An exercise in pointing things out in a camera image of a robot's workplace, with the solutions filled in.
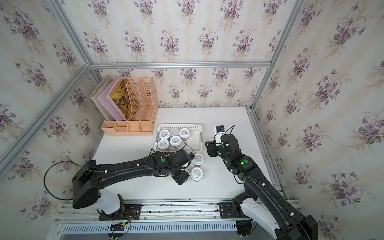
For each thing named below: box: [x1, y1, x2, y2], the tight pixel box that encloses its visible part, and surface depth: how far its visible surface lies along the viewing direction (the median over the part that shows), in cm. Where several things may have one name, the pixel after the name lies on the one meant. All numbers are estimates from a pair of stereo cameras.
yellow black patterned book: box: [110, 78, 132, 120], surface depth 103 cm
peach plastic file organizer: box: [101, 77, 159, 136], surface depth 106 cm
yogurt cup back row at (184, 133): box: [179, 128, 191, 141], surface depth 97 cm
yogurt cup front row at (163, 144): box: [157, 138, 170, 150], surface depth 92 cm
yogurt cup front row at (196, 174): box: [190, 167, 204, 182], surface depth 81 cm
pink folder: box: [96, 74, 127, 121], surface depth 93 cm
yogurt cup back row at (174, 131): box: [169, 128, 180, 136], surface depth 100 cm
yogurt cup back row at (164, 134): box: [159, 129, 171, 139], surface depth 97 cm
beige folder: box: [89, 75, 116, 121], surface depth 92 cm
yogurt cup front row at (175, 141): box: [170, 135, 182, 149], surface depth 94 cm
